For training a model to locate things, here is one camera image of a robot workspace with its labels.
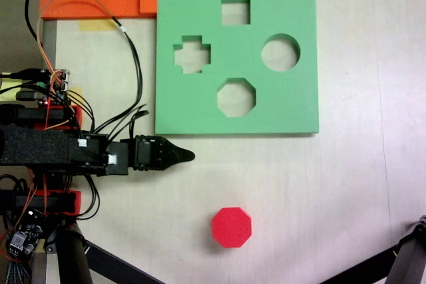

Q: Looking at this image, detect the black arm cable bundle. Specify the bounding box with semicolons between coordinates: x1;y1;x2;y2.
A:
89;19;149;134

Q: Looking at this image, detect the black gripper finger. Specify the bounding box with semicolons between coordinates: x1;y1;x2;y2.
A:
151;136;196;172

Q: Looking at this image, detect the red octagonal pillar block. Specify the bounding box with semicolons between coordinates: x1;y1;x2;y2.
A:
211;206;253;249

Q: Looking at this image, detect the grey tripod leg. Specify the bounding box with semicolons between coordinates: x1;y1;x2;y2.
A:
385;214;426;284

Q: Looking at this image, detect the small circuit board with wires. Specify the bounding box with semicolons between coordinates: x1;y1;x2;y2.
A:
39;68;73;104

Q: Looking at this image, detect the dark circuit board with capacitors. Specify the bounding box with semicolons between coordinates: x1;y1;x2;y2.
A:
5;209;46;261

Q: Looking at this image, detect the thin black power cable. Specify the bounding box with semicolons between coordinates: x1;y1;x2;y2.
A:
24;0;39;42

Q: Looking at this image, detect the green shape sorting board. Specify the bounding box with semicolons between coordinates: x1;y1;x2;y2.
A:
154;0;320;137

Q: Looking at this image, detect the red printed base clamp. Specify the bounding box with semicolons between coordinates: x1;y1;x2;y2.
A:
33;104;83;132
29;189;83;216

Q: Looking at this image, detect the yellow sticky note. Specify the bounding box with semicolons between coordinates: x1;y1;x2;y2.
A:
0;77;27;101

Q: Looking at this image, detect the braided blue white cable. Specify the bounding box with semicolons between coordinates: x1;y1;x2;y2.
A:
1;261;23;284

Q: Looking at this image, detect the black usb cable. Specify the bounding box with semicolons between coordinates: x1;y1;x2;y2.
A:
0;69;43;80

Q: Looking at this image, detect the black tripod leg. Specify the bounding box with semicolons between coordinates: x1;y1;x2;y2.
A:
49;223;94;284

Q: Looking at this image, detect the yellow tape strip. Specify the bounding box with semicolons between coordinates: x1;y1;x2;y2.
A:
67;86;85;107
79;19;118;33

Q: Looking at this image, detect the black tripod brace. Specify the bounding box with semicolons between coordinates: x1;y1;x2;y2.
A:
83;239;164;284
318;249;400;284

